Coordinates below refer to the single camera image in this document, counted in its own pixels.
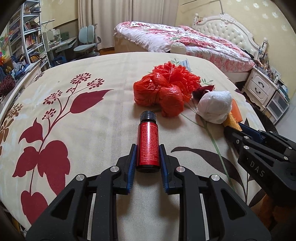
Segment white plastic bag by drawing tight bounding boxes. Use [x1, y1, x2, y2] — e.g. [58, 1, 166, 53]
[196, 91, 233, 124]

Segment red small bottle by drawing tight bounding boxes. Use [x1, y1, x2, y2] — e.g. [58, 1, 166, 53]
[136, 110, 160, 173]

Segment dark red wrapper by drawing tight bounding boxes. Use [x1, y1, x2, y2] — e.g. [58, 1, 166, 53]
[192, 85, 215, 100]

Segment red plastic bag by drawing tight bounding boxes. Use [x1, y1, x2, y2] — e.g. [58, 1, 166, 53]
[133, 72, 184, 118]

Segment orange wrapper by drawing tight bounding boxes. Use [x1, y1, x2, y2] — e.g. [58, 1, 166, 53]
[231, 99, 243, 123]

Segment clear plastic drawer unit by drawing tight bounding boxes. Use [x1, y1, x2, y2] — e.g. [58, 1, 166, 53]
[264, 91, 289, 125]

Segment white two-drawer nightstand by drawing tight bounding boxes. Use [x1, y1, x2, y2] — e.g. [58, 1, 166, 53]
[242, 67, 278, 111]

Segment pink floral quilt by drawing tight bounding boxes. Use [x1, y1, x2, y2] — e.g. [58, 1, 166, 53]
[114, 21, 255, 72]

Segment white tufted bed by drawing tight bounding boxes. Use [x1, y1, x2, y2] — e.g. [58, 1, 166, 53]
[114, 14, 259, 83]

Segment leaf patterned bed cover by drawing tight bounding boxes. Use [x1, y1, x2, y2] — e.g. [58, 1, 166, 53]
[1, 52, 264, 230]

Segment cluttered study desk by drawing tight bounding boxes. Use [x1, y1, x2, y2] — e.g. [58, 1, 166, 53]
[41, 19, 77, 68]

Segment pale green desk chair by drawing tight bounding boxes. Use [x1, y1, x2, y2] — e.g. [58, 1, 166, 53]
[73, 24, 101, 60]

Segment beige curtains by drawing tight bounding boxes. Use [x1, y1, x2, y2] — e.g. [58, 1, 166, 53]
[78, 0, 179, 49]

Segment white bookshelf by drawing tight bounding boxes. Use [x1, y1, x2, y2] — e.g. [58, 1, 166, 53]
[8, 1, 51, 70]

